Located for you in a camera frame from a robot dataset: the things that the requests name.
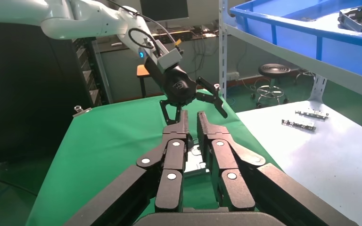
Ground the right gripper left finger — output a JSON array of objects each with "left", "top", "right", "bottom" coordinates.
[{"left": 64, "top": 110, "right": 190, "bottom": 226}]

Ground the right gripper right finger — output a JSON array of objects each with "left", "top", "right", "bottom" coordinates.
[{"left": 197, "top": 111, "right": 360, "bottom": 226}]

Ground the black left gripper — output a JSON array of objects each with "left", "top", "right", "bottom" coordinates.
[{"left": 144, "top": 56, "right": 229, "bottom": 126}]

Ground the silver sheet metal part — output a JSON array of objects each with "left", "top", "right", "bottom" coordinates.
[
  {"left": 337, "top": 3, "right": 362, "bottom": 34},
  {"left": 183, "top": 137, "right": 211, "bottom": 178}
]

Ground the orange seat stool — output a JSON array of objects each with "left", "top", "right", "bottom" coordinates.
[{"left": 136, "top": 65, "right": 152, "bottom": 99}]

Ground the white metal shelf rack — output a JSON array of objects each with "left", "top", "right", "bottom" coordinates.
[{"left": 218, "top": 0, "right": 362, "bottom": 104}]

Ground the green table cloth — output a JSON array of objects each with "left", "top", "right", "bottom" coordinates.
[{"left": 25, "top": 89, "right": 281, "bottom": 226}]

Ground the small notched metal strip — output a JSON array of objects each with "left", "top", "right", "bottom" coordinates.
[
  {"left": 295, "top": 108, "right": 329, "bottom": 120},
  {"left": 281, "top": 119, "right": 317, "bottom": 131}
]

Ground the white paper sheet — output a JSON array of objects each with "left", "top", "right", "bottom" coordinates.
[{"left": 235, "top": 99, "right": 362, "bottom": 226}]

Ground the stool wheeled base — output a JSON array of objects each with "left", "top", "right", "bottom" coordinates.
[{"left": 251, "top": 63, "right": 291, "bottom": 109}]

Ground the dark monitor screen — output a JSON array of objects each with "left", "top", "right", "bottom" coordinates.
[{"left": 140, "top": 0, "right": 189, "bottom": 23}]

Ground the chrome stool with casters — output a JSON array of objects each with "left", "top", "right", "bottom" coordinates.
[{"left": 294, "top": 68, "right": 317, "bottom": 86}]

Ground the blue plastic tray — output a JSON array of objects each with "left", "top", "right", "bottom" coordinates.
[{"left": 230, "top": 0, "right": 362, "bottom": 74}]

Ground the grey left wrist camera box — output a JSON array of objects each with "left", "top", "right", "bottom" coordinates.
[{"left": 155, "top": 40, "right": 183, "bottom": 74}]

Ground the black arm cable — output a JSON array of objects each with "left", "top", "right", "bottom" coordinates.
[{"left": 106, "top": 0, "right": 181, "bottom": 58}]

